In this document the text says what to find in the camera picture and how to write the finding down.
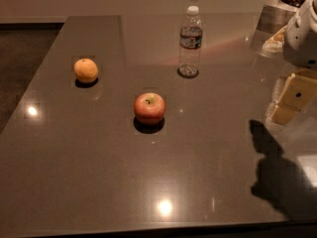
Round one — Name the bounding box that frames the red apple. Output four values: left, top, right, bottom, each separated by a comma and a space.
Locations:
134, 92, 166, 126

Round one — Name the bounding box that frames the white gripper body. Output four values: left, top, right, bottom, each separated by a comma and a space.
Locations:
283, 0, 317, 68

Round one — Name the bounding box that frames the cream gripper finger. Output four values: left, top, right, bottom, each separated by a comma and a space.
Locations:
269, 68, 317, 125

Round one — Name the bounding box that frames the metal container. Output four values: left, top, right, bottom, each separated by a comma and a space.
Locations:
257, 0, 297, 34

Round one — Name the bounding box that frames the orange fruit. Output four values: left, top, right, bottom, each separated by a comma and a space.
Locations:
73, 59, 98, 83

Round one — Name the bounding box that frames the clear plastic water bottle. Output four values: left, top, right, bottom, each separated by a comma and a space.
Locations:
177, 5, 203, 78

